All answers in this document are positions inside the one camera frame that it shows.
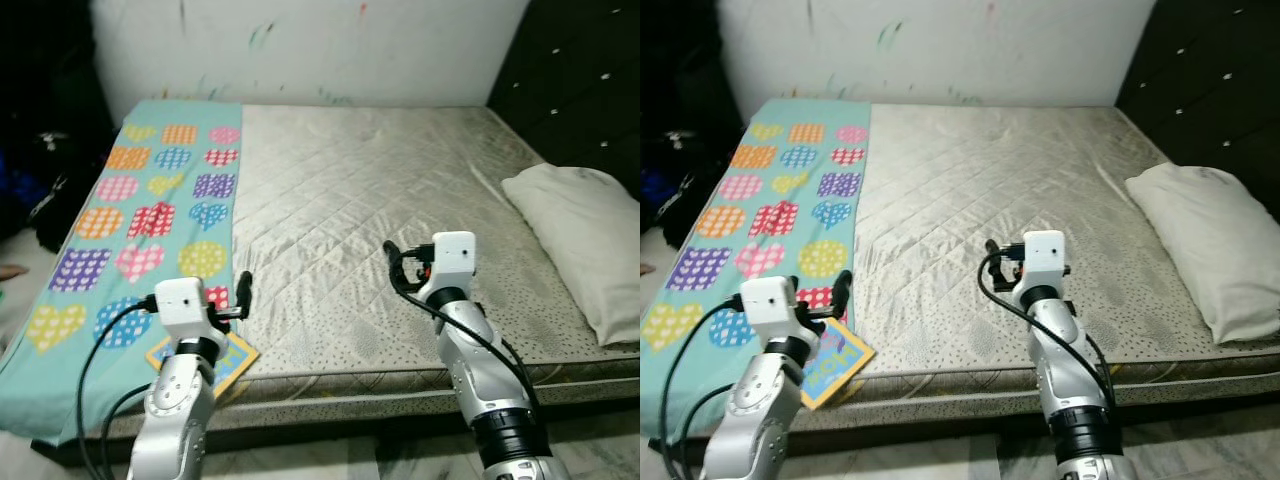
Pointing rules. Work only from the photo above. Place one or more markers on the blue yellow children's book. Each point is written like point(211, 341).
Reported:
point(845, 365)
point(235, 360)

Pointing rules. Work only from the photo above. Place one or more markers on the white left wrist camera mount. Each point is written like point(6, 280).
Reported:
point(180, 300)
point(768, 298)

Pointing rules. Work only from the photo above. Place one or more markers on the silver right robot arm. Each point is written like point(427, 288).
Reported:
point(1070, 380)
point(490, 380)

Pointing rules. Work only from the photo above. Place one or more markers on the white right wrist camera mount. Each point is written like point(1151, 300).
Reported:
point(1045, 252)
point(452, 255)

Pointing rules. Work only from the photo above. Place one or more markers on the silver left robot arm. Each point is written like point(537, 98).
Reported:
point(175, 420)
point(760, 420)

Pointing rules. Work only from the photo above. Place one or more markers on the white printed pillow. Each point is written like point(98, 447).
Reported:
point(1210, 240)
point(580, 240)

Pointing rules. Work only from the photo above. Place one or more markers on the white quilted mattress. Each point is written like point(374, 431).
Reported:
point(1000, 180)
point(380, 180)

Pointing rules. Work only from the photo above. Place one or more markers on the black bag with white print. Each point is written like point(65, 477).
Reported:
point(700, 190)
point(70, 190)

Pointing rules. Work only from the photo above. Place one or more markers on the dark tufted headboard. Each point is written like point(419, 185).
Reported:
point(1210, 80)
point(570, 80)

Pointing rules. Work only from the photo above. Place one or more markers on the black bed base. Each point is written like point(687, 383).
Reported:
point(950, 425)
point(420, 425)

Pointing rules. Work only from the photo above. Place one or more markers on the teal blanket with colourful shapes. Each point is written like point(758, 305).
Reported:
point(150, 180)
point(780, 180)

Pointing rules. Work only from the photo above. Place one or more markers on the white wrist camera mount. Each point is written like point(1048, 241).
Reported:
point(452, 255)
point(768, 298)
point(180, 300)
point(1045, 252)

